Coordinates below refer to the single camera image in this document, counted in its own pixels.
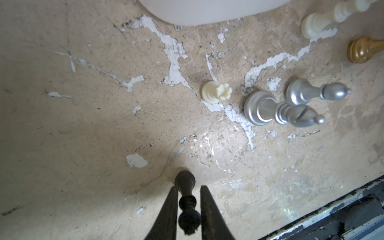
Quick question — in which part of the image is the white rook chess piece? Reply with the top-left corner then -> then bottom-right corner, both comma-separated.
201,81 -> 233,104

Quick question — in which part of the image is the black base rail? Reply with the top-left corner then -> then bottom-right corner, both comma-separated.
264,177 -> 384,240

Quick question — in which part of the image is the silver bishop chess piece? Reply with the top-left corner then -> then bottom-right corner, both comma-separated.
244,91 -> 326,128

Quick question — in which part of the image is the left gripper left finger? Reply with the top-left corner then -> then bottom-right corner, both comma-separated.
145,186 -> 178,240

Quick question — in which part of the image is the white king chess piece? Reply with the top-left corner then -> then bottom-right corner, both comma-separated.
301,0 -> 378,39

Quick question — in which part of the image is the black chess piece front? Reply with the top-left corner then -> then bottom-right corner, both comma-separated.
175,171 -> 202,236

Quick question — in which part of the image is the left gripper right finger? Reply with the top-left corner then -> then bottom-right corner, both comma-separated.
201,186 -> 235,240

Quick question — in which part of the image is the gold pawn front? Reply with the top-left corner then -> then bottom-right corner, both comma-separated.
347,36 -> 384,64

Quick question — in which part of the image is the white plastic storage box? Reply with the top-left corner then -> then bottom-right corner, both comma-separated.
140,0 -> 288,26

